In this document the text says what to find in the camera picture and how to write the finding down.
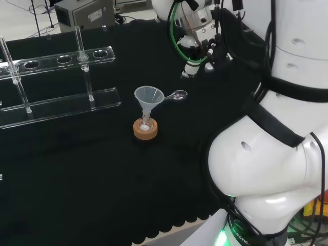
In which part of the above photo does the clear plastic funnel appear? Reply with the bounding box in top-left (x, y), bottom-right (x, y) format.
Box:
top-left (134, 86), bottom-right (165, 123)

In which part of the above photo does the clear glass round-bottom flask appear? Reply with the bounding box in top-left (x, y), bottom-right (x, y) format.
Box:
top-left (137, 112), bottom-right (154, 133)

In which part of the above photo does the clear glass weighing funnel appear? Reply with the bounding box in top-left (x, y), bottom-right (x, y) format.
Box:
top-left (163, 90), bottom-right (188, 101)

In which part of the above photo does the clear acrylic funnel stand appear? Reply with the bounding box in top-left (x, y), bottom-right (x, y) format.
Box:
top-left (0, 25), bottom-right (122, 130)

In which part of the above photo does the black bench cloth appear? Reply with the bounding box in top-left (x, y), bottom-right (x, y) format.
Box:
top-left (0, 7), bottom-right (273, 246)

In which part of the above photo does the grey metal equipment box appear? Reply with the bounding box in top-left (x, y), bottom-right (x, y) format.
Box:
top-left (54, 0), bottom-right (115, 33)

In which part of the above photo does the black tripod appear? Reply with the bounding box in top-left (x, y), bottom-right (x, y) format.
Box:
top-left (28, 0), bottom-right (56, 29)

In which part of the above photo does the yellow stop button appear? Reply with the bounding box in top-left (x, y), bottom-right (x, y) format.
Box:
top-left (302, 189), bottom-right (328, 221)

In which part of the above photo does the brown cork ring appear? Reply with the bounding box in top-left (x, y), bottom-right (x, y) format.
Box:
top-left (133, 117), bottom-right (158, 141)

